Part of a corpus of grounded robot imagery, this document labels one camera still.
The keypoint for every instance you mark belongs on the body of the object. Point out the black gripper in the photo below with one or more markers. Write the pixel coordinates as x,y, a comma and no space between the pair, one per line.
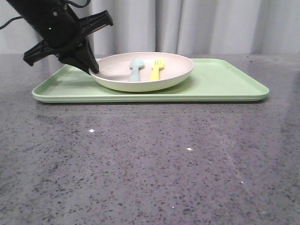
66,36

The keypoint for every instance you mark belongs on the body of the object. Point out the beige round plate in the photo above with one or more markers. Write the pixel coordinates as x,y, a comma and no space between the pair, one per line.
114,71

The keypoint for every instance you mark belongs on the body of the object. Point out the yellow plastic fork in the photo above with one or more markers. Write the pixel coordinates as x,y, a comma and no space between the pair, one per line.
157,65

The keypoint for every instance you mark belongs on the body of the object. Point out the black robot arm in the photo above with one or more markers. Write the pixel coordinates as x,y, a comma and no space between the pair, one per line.
34,10

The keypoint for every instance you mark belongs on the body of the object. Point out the light blue plastic spoon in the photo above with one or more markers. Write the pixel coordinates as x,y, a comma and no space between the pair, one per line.
135,66

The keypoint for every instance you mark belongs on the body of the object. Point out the grey pleated curtain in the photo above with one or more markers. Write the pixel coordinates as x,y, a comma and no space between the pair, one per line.
197,26

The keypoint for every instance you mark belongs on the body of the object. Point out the green plastic serving tray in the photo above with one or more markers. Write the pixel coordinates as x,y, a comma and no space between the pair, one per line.
211,80

